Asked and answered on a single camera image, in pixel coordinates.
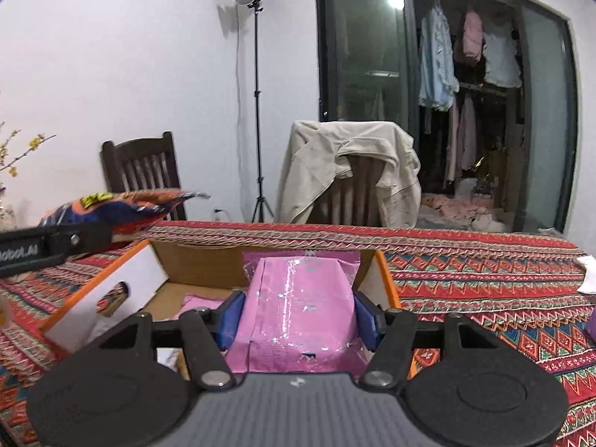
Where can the pink hanging garment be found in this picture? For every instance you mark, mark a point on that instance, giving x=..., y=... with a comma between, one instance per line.
x=470, y=39

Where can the sliding glass door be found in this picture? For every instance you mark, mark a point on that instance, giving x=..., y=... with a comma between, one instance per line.
x=368, y=56

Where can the orange blue snack packet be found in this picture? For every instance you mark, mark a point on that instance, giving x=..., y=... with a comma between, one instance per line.
x=116, y=208

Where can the pile of clothes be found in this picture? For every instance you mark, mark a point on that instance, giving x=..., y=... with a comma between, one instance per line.
x=461, y=209

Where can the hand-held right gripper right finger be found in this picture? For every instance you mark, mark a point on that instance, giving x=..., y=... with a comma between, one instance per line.
x=366, y=320

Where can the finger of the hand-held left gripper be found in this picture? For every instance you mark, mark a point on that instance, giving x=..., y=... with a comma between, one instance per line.
x=79, y=240

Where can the purple object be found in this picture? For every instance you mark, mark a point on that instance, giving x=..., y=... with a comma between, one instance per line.
x=592, y=325

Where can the long pale pink hanging clothes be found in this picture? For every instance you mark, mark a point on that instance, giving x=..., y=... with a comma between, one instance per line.
x=465, y=135

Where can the white hanging garment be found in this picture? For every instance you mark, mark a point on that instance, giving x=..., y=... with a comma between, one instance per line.
x=502, y=60

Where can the white tissue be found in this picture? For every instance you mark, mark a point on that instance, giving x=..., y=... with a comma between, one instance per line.
x=587, y=275

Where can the yellow flower branches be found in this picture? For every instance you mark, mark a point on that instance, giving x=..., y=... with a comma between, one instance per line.
x=18, y=153

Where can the light blue hanging shirt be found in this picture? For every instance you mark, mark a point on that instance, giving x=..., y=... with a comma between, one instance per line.
x=437, y=65

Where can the orange cardboard box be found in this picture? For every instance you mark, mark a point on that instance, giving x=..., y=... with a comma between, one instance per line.
x=195, y=260

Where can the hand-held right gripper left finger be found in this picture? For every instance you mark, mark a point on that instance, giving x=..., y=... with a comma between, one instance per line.
x=230, y=320

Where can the wooden chair under jacket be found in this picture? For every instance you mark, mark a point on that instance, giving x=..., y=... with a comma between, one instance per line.
x=354, y=195

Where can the dark wooden chair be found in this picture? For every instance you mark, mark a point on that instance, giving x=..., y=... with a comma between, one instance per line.
x=139, y=167

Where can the beige jacket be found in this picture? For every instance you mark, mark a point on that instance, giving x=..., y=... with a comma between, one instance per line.
x=316, y=167

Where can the studio light on black stand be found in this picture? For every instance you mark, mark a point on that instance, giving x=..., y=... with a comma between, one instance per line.
x=255, y=102

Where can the pink snack packet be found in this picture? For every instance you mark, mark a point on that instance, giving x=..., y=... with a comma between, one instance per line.
x=205, y=301
x=298, y=312

